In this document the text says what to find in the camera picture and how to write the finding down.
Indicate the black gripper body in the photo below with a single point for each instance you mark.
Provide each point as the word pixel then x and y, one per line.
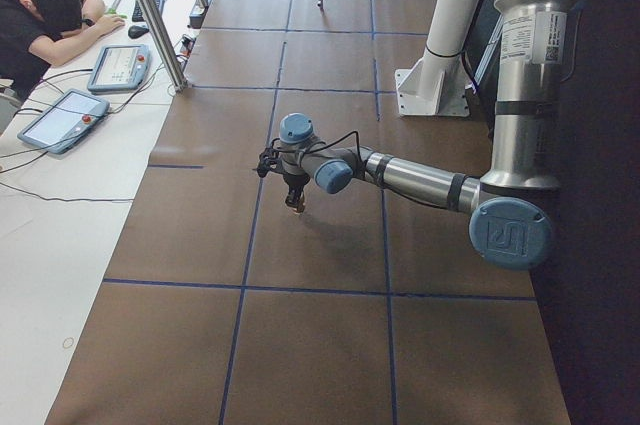
pixel 293 182

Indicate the brass valve with white ends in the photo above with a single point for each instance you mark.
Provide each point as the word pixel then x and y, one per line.
pixel 296 202

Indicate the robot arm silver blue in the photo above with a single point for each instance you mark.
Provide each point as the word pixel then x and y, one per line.
pixel 509 206

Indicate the far teach pendant tablet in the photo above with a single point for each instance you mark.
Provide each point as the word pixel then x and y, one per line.
pixel 119 68

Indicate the teach pendant tablet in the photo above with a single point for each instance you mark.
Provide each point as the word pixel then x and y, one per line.
pixel 66 122
pixel 119 68

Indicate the black computer mouse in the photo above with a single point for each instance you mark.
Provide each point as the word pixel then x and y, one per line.
pixel 137 31

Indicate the near teach pendant tablet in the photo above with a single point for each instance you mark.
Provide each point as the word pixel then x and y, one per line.
pixel 66 122

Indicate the person in black shirt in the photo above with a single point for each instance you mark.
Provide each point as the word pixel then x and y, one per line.
pixel 39 34

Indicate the aluminium profile post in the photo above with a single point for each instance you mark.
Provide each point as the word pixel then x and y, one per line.
pixel 163 44

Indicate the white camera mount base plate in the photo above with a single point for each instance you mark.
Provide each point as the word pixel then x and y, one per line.
pixel 434 86

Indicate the white camera mast pole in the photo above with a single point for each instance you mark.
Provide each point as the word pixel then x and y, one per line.
pixel 457 0

